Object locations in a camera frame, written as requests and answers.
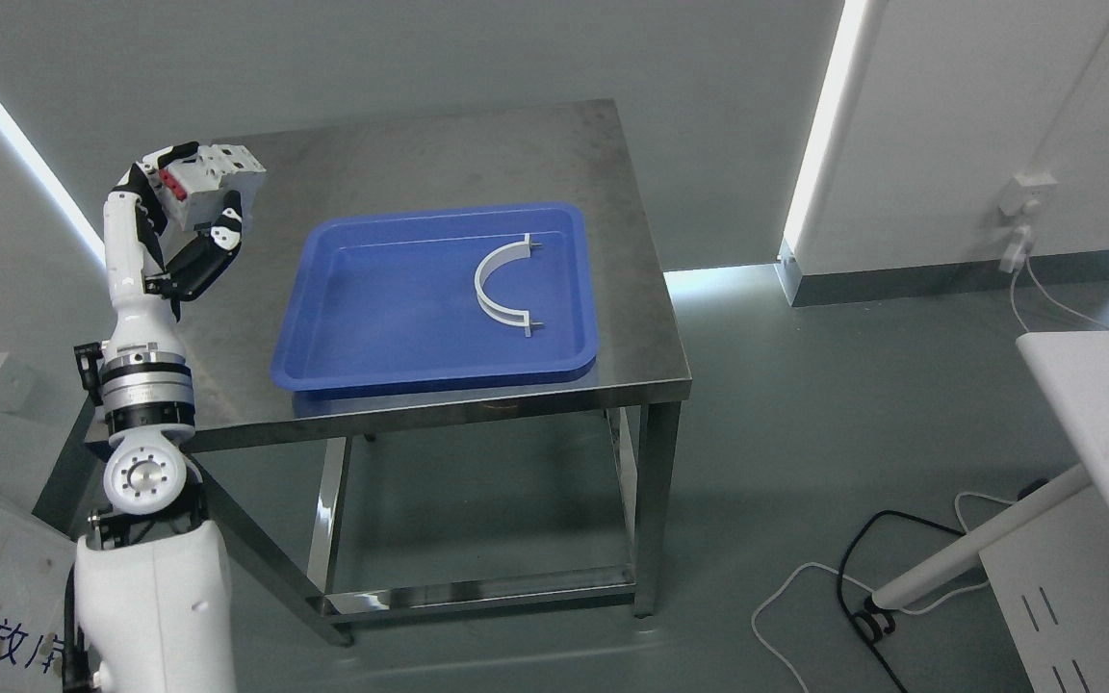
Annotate black cable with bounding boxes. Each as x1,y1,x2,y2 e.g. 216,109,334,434
835,477,1046,693

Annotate stainless steel table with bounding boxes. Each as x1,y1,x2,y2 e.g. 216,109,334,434
35,99,692,649

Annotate white power adapter plug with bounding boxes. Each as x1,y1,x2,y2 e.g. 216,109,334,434
997,223,1035,273

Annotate white cable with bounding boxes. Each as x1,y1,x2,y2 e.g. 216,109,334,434
749,252,1109,693

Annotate blue plastic tray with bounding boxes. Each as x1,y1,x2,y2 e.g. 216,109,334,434
271,202,599,398

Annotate white curved bracket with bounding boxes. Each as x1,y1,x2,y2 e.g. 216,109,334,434
474,234,543,339

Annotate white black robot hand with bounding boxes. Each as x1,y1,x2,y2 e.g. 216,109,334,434
102,145,251,360

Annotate white wall socket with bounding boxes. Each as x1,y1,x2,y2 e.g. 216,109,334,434
997,172,1059,217

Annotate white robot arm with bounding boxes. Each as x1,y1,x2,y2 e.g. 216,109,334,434
62,343,238,692

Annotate white cabinet with slots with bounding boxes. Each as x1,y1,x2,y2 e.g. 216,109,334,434
980,487,1109,692

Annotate white circuit breaker red switches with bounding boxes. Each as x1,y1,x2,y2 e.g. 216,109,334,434
151,143,266,232

